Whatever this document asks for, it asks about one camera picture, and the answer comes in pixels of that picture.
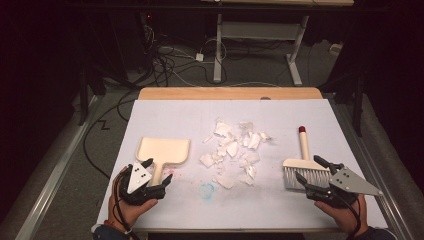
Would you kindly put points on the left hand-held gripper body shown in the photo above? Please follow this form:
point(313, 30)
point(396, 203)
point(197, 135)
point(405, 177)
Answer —
point(138, 178)

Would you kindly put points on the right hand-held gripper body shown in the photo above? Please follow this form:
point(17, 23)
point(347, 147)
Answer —
point(350, 182)

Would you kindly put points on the cream plastic dustpan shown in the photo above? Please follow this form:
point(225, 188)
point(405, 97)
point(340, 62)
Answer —
point(163, 150)

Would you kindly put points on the cream brush with red tip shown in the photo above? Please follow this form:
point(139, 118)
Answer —
point(304, 146)

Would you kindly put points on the pile of white paper scraps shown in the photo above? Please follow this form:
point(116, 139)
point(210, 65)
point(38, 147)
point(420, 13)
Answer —
point(221, 128)

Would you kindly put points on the person's right hand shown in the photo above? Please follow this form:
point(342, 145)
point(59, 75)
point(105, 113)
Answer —
point(343, 218)

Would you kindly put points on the person's left hand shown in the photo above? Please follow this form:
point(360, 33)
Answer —
point(131, 215)

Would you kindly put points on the black metal stand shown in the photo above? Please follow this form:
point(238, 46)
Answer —
point(358, 106)
point(83, 100)

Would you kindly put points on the wooden table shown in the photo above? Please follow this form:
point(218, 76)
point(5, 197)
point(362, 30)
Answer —
point(216, 93)

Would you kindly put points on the white power adapter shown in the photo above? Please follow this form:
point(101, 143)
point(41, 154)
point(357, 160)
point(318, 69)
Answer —
point(199, 57)

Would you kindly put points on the aluminium floor rail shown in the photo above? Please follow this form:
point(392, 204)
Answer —
point(56, 176)
point(373, 166)

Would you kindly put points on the white desk frame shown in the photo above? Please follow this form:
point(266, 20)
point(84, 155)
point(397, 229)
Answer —
point(218, 60)

